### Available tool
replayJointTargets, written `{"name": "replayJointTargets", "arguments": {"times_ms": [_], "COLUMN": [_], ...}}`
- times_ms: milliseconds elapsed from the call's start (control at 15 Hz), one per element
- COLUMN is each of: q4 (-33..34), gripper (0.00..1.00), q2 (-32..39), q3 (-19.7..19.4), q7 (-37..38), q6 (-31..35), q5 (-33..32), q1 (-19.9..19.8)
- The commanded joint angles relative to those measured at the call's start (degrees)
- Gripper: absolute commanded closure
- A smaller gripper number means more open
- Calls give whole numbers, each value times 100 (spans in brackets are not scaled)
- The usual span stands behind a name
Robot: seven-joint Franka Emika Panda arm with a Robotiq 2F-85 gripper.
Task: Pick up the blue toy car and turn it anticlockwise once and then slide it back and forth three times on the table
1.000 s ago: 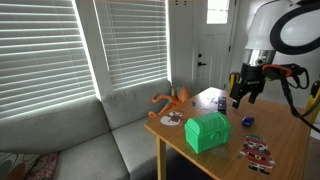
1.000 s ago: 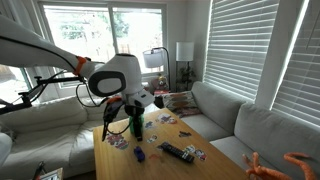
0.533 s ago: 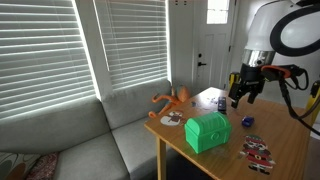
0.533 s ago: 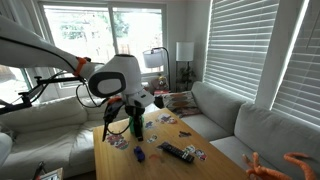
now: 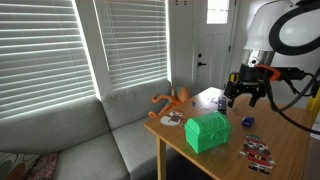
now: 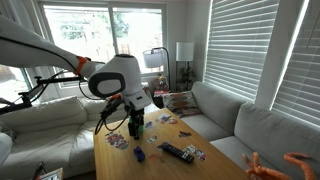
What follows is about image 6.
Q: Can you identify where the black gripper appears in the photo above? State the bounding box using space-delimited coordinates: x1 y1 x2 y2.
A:
127 107 146 140

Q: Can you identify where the blue toy car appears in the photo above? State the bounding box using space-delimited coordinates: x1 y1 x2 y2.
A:
133 145 146 163

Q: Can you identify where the small stuffed toy figure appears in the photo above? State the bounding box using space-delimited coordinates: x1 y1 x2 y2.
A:
151 74 170 98

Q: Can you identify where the orange octopus plush toy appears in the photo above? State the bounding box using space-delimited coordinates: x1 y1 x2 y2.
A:
242 151 318 180

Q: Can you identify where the reindeer face sticker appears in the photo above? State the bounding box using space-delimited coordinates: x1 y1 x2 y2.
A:
155 113 178 125

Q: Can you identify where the black remote control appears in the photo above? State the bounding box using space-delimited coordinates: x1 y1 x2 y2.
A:
160 141 195 164

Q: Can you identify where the dark small sticker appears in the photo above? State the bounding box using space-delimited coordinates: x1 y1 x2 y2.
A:
178 130 193 138

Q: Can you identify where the cushion with orange ovals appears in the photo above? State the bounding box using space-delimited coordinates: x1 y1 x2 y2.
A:
162 90 202 116

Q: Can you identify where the arc floor lamp white shade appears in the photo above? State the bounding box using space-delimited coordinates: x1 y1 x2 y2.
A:
142 46 171 92

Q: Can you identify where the dark potted plant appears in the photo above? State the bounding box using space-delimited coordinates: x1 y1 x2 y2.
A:
178 64 197 92

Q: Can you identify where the cream white sofa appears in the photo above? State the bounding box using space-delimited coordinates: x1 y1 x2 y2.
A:
0 94 161 179

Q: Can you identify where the floor lamp cylindrical white shade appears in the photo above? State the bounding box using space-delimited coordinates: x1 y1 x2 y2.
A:
175 41 195 92

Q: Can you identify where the sliding glass window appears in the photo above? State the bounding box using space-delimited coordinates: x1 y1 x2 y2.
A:
38 1 168 81

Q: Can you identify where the grey sofa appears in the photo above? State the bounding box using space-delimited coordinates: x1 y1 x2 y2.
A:
179 80 320 180

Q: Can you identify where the white window blind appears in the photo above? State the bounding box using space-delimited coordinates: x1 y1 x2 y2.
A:
271 0 320 128
203 0 280 102

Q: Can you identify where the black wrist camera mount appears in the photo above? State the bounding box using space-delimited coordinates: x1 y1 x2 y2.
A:
99 93 129 123

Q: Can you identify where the black cable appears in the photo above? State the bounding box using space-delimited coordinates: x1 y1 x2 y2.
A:
94 113 131 136

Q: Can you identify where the black camera stand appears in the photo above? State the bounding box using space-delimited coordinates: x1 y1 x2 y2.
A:
0 75 83 114

